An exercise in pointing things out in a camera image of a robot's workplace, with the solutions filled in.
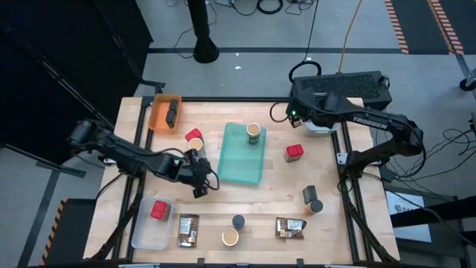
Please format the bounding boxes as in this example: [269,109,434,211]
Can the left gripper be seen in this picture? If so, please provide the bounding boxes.
[174,148,211,200]

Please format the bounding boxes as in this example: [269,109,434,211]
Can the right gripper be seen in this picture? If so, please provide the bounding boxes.
[286,91,341,129]

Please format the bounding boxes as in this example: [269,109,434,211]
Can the tan lid glass spice jar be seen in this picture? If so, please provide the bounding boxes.
[245,122,263,145]
[187,136,207,157]

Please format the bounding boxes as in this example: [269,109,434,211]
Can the red lid spice tin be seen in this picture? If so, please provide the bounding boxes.
[184,128,205,144]
[149,200,172,221]
[283,144,305,164]

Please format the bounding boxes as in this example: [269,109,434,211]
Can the teal plastic bin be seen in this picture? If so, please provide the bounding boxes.
[216,121,268,186]

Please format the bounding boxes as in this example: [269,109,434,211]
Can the brown spice packet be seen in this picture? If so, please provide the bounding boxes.
[274,217,308,240]
[176,213,201,249]

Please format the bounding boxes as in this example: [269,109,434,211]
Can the paper cup front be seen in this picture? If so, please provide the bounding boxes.
[221,227,240,247]

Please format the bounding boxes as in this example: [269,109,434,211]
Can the orange spice bottle black cap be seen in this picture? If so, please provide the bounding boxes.
[303,199,324,217]

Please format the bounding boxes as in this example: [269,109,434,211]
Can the black computer case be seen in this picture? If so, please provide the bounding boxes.
[289,70,393,112]

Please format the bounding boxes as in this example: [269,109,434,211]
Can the orange plastic bin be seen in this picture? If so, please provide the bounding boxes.
[147,92,183,135]

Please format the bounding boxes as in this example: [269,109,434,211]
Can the clear plastic bin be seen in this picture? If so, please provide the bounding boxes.
[130,197,175,251]

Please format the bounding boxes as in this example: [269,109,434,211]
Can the black power adapter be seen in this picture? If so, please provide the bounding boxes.
[379,165,399,183]

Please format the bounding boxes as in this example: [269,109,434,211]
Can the black floor stand pole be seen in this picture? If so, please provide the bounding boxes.
[187,0,220,64]

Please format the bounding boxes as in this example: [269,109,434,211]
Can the white printed sign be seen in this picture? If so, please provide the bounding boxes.
[385,189,434,243]

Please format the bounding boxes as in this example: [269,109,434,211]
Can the black platform hazard stripes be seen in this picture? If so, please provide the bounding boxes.
[39,198,97,267]

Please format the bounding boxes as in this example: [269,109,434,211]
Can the black mat orange stripes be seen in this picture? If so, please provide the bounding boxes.
[384,0,476,56]

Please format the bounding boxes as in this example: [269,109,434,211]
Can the black partition foot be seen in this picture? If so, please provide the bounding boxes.
[0,143,87,179]

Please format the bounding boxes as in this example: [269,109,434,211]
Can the black caster wheel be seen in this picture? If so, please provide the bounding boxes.
[459,76,476,92]

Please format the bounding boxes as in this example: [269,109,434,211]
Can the black metal beam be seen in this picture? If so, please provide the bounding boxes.
[389,195,476,229]

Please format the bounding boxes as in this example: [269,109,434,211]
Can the black partition curtain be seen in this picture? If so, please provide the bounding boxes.
[0,0,154,167]

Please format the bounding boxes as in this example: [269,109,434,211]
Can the black hanging cable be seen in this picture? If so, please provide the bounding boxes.
[288,0,323,85]

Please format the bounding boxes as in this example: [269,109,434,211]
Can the black table frame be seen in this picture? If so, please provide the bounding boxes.
[87,83,401,266]

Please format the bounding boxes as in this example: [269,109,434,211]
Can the yellow cable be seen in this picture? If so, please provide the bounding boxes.
[337,0,364,74]

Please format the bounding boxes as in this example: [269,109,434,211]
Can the black coiled floor cable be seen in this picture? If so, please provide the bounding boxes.
[256,0,284,16]

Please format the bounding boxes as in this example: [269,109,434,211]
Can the black cable bundle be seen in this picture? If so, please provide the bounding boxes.
[371,106,476,187]

